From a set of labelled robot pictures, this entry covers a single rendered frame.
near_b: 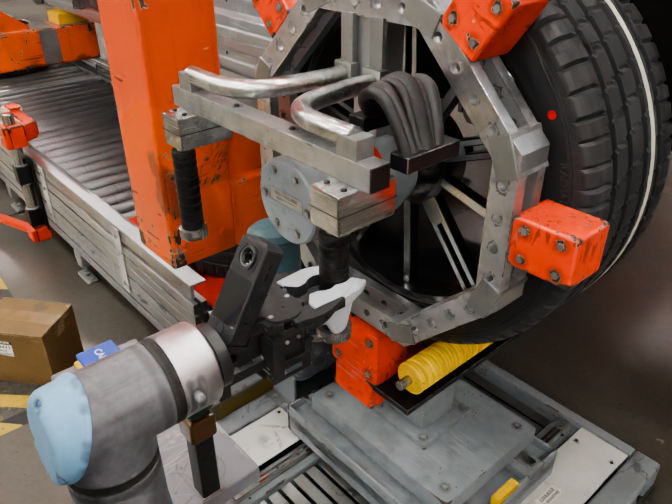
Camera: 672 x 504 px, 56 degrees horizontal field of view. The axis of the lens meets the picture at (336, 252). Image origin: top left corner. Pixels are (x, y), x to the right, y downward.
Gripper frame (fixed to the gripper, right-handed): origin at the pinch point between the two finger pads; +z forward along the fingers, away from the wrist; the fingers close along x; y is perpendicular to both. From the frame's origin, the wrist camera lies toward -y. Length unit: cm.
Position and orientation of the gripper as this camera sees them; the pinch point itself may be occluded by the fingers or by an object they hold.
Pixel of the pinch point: (346, 273)
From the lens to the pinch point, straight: 75.8
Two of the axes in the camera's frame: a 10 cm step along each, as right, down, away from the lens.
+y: 0.0, 8.6, 5.1
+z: 7.5, -3.4, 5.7
